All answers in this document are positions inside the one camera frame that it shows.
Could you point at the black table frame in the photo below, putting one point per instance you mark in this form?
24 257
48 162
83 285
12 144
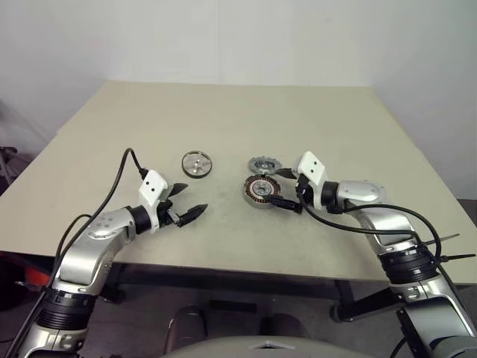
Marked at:
346 298

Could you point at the black cart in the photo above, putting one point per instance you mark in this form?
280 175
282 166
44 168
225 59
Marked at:
7 175

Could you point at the black bulky bag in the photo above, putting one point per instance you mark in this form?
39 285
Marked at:
15 287

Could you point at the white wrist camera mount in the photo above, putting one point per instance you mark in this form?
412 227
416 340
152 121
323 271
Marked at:
153 184
312 168

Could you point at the dark rounded shape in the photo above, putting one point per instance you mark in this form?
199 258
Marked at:
186 328

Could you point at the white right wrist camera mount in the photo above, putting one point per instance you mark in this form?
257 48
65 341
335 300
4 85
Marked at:
312 168

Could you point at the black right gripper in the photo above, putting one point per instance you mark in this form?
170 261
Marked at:
302 201

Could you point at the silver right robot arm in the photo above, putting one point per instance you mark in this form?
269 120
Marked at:
391 223

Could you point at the round silver metal disc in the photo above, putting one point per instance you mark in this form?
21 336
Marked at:
197 164

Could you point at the orange object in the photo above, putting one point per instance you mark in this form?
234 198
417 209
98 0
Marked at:
37 277

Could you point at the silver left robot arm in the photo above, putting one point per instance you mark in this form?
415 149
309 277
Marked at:
85 253

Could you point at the grey robot torso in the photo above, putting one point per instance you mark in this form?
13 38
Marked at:
242 348

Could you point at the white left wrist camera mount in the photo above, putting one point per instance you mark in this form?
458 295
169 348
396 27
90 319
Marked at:
153 184

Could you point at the grey toothed gear plate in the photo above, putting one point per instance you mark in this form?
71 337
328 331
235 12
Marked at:
262 164

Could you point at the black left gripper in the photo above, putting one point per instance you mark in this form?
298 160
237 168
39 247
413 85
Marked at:
165 212

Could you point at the copper wound motor stator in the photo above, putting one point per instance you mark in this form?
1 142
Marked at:
257 186

